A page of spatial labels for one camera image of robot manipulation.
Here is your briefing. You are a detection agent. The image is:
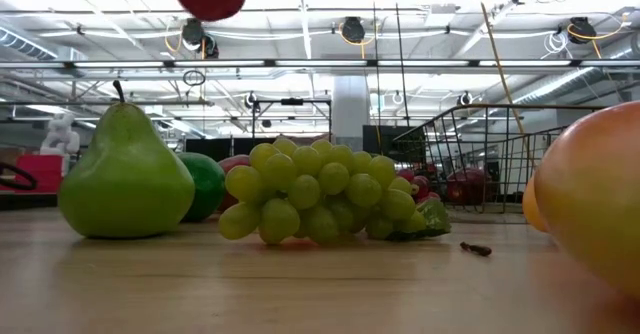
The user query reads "red box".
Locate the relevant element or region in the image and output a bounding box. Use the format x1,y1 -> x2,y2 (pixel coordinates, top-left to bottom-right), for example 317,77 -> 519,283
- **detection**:
13,153 -> 65,195

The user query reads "black monitor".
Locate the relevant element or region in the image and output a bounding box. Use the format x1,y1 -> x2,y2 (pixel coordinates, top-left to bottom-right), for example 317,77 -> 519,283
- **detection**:
362,125 -> 426,164

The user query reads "black metal stand frame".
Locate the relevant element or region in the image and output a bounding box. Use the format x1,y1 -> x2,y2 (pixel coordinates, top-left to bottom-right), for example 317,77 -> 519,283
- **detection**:
251,97 -> 333,143

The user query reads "white pillar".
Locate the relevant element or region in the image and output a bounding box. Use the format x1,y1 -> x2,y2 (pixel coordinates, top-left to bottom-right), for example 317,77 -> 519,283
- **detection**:
332,76 -> 371,151

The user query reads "white robot statue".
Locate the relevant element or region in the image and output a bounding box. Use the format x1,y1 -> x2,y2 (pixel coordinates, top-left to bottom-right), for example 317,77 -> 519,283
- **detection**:
39,112 -> 81,158

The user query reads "black hanging cable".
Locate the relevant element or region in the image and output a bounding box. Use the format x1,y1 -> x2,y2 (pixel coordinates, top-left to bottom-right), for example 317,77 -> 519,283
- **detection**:
391,0 -> 410,128

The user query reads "wire mesh basket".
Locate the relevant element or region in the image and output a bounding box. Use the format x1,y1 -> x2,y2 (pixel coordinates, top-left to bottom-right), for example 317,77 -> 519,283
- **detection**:
394,103 -> 609,215

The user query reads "green pear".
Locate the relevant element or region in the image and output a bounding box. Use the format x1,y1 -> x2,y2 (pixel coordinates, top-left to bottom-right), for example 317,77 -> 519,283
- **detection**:
57,79 -> 196,239

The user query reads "small brown stem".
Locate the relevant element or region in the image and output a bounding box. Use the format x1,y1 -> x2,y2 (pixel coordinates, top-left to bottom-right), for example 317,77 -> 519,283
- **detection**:
459,242 -> 493,258

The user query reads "black table frame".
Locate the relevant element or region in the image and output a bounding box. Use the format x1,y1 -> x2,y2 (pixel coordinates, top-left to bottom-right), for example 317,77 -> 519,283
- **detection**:
0,192 -> 64,211

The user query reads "green lime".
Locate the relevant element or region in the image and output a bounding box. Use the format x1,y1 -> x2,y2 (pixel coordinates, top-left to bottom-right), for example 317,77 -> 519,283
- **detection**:
175,152 -> 227,224

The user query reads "red bell pepper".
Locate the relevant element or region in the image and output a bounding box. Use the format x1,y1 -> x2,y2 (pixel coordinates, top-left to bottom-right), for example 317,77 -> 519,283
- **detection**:
533,102 -> 640,300

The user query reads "black ceiling cable reel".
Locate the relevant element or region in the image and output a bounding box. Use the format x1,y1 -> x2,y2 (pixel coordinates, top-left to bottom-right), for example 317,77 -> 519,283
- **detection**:
567,16 -> 599,45
180,17 -> 220,60
339,16 -> 367,45

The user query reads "black partition panel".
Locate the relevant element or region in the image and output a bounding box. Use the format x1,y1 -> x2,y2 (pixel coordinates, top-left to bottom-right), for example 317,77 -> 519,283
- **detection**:
184,137 -> 281,164

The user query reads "green grape bunch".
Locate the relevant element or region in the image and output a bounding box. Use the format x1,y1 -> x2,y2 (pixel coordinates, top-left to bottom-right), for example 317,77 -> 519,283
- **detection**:
218,137 -> 452,248

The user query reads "purple grape bunch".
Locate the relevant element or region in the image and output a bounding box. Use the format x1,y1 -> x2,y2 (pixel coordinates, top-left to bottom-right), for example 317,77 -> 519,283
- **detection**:
397,167 -> 442,206

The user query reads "ceiling light strip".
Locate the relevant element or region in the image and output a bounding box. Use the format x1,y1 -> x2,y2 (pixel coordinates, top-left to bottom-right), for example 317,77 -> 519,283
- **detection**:
0,59 -> 640,70

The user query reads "yellow orange mango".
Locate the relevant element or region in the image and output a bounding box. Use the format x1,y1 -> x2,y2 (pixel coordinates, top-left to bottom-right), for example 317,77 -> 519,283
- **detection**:
521,176 -> 550,234

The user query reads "yellow hanging cable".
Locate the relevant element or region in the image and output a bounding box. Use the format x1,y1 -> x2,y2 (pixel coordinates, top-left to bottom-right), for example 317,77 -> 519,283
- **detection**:
472,0 -> 526,135

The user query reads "dark maroon fruit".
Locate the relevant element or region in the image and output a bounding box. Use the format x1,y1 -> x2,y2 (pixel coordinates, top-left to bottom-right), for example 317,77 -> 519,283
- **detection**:
446,167 -> 494,206

